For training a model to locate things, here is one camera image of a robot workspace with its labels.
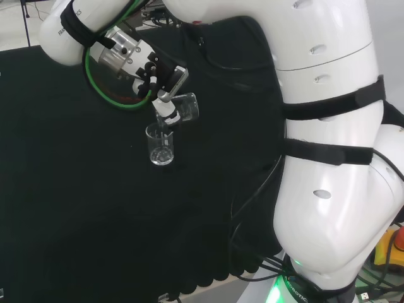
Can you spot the black tripod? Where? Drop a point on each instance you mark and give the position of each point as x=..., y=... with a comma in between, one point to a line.
x=27, y=22

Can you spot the clear glass beaker with water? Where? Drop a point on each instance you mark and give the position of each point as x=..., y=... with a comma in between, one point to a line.
x=189, y=107

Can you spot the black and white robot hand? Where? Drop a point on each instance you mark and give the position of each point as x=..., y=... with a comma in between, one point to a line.
x=164, y=112

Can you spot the yellow stop button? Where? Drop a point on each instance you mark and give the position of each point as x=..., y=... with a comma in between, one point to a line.
x=389, y=249

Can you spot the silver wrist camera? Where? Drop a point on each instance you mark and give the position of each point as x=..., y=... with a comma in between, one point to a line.
x=176, y=82

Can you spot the black bench cloth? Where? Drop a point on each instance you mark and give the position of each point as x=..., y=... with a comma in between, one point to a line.
x=79, y=189

